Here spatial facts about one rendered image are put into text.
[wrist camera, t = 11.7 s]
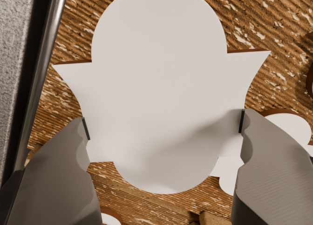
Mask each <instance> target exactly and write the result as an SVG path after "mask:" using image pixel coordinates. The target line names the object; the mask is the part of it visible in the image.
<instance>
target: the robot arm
mask: <svg viewBox="0 0 313 225"><path fill-rule="evenodd" d="M238 132H239V133H241V136H242V137H243V142H242V147H241V152H240V158H241V159H242V161H243V163H244V165H242V166H240V167H239V169H238V172H237V178H236V183H235V188H234V193H233V199H232V206H231V216H230V219H231V223H232V225H313V157H312V156H311V155H310V154H309V153H308V152H307V151H306V150H305V149H304V148H303V147H302V146H301V145H300V144H299V143H298V142H297V141H296V140H295V139H294V138H293V137H291V136H290V135H289V134H288V133H286V132H285V131H284V130H282V129H281V128H280V127H278V126H277V125H275V124H274V123H272V122H271V121H269V120H268V119H266V118H265V117H263V116H262V115H261V114H259V113H258V112H256V111H255V110H253V109H242V113H241V119H240V125H239V131H238ZM88 140H90V135H89V131H88V127H87V124H86V120H85V117H77V118H75V119H74V120H72V121H71V122H70V123H69V124H67V125H66V126H65V127H64V128H63V129H61V130H60V131H59V132H58V133H57V134H55V135H54V136H53V137H52V138H51V139H49V140H48V141H47V142H46V143H45V144H44V145H43V146H42V147H41V148H40V149H39V150H38V151H37V152H36V153H35V155H34V156H33V157H32V158H31V160H30V161H29V162H28V164H27V165H26V166H25V168H24V169H20V170H16V171H15V172H14V173H13V174H12V175H11V177H10V178H9V179H8V180H7V181H6V183H5V184H4V185H3V186H2V188H1V189H0V225H102V214H101V209H100V204H99V200H98V197H97V194H96V191H95V188H94V185H93V181H92V178H91V175H90V174H89V173H88V172H86V171H87V168H88V166H89V165H90V160H89V156H88V153H87V150H86V145H87V143H88Z"/></svg>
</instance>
